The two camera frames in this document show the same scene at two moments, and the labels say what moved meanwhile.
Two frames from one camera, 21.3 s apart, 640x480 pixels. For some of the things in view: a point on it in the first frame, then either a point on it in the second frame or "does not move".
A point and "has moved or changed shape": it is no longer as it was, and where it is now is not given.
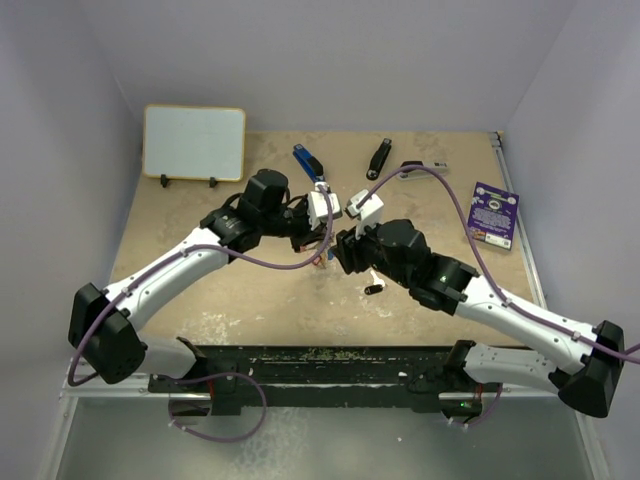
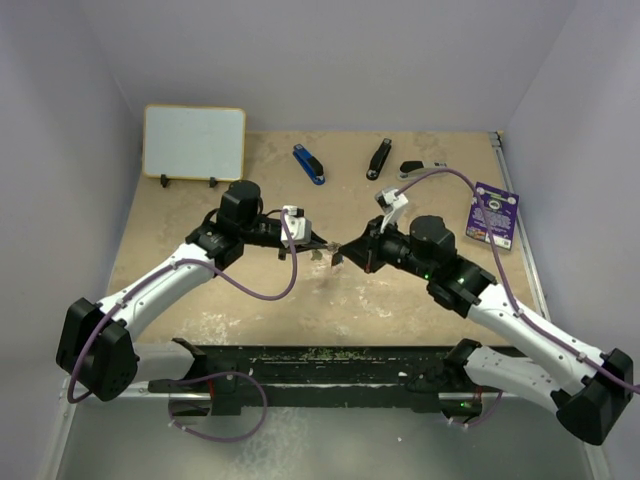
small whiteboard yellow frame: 194,143 does not move
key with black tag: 376,287 has moved or changed shape
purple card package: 492,215 does not move
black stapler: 378,159 does not move
